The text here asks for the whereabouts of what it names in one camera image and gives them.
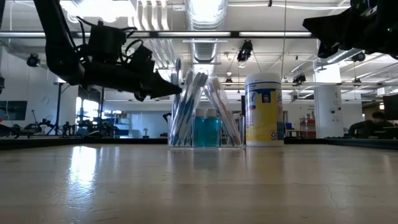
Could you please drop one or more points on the black ceiling spotlight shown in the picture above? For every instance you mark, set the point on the black ceiling spotlight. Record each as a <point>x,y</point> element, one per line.
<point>359,56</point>
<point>299,78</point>
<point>32,60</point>

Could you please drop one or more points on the white disinfecting wipes canister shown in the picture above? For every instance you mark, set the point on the white disinfecting wipes canister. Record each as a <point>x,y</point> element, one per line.
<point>264,118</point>

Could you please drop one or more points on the seated person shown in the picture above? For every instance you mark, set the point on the seated person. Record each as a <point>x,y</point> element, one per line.
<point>370,127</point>

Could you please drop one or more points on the black monitor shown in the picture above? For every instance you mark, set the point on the black monitor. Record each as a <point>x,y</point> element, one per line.
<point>391,107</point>

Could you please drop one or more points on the silver round air duct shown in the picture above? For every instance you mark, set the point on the silver round air duct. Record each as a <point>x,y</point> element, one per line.
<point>342,56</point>

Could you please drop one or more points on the black aluminium table frame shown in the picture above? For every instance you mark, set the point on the black aluminium table frame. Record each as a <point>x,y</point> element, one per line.
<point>77,141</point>

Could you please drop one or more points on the black background rig frame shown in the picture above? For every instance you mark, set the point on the black background rig frame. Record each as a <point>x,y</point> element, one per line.
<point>58,109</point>

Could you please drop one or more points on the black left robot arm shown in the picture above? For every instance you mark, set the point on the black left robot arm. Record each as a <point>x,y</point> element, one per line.
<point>59,46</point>

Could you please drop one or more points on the black hanging camera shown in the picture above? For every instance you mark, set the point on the black hanging camera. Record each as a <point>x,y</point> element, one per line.
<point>245,51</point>

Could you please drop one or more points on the silver ventilation duct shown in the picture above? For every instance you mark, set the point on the silver ventilation duct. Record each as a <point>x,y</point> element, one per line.
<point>205,49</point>

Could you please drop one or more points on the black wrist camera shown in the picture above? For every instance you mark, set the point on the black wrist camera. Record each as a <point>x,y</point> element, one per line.
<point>373,6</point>
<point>105,40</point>

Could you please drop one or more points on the dark wall screen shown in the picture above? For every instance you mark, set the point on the dark wall screen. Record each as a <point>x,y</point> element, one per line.
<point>14,110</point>

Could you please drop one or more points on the white ceiling pipes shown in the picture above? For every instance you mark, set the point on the white ceiling pipes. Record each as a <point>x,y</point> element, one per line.
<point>164,49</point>

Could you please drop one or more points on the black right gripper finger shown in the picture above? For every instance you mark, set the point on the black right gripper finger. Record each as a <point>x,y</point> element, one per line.
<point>334,35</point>
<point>332,21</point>

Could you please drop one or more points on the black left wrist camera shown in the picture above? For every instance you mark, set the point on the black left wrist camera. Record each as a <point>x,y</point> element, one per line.
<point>105,40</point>

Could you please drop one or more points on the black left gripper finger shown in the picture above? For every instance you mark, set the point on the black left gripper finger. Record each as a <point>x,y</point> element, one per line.
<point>163,83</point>
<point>163,94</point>

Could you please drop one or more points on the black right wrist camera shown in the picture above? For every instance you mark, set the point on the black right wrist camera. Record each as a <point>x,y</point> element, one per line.
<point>373,6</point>

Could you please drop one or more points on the black robot arm on bench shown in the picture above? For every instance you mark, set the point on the black robot arm on bench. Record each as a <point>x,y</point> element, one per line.
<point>93,127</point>

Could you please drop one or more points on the white round column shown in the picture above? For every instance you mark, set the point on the white round column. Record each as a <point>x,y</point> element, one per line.
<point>328,112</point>

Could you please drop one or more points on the black overhead light bar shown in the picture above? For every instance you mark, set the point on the black overhead light bar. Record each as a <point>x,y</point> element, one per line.
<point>202,34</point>

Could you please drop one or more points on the red shelf rack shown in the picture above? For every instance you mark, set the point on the red shelf rack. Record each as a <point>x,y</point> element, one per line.
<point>308,123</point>

